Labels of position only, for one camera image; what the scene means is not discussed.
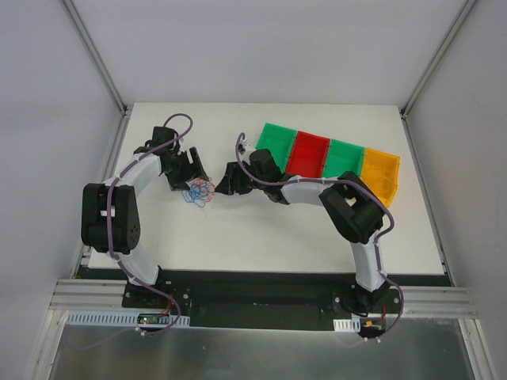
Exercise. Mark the green plastic bin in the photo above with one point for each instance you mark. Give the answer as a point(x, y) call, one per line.
point(343, 157)
point(279, 141)

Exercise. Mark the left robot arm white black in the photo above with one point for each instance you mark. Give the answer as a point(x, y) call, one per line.
point(110, 221)

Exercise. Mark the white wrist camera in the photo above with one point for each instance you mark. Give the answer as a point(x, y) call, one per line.
point(183, 146)
point(245, 149)

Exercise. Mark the yellow plastic bin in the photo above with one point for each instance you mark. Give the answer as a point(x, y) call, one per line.
point(380, 173)

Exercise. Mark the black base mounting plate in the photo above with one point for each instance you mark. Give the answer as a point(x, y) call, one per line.
point(263, 300)

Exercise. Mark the left aluminium frame post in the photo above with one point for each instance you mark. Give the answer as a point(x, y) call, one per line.
point(95, 57)

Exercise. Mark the aluminium frame post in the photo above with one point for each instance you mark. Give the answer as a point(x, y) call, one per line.
point(95, 57)
point(459, 20)

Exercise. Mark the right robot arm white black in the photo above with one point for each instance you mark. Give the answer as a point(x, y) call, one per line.
point(354, 211)

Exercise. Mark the right white cable duct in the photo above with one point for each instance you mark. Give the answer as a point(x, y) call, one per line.
point(351, 325)

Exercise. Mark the left white cable duct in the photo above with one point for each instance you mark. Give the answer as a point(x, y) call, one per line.
point(126, 319)

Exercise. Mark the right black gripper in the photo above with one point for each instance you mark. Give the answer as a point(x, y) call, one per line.
point(238, 179)

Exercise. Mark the right aluminium frame post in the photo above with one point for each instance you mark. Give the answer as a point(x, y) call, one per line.
point(459, 20)

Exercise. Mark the white cable duct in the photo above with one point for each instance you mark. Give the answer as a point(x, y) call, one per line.
point(351, 325)
point(126, 319)

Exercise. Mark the left green plastic bin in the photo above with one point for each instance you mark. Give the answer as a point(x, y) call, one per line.
point(279, 141)

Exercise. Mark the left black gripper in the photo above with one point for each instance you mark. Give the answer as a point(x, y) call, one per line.
point(184, 169)

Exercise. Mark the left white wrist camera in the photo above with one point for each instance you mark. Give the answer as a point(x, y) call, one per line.
point(183, 146)

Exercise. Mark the red plastic bin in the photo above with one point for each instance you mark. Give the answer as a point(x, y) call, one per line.
point(308, 155)

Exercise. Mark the right green plastic bin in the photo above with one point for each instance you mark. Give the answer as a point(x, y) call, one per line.
point(343, 157)

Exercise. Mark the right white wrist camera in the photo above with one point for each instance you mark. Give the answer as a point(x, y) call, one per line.
point(245, 149)

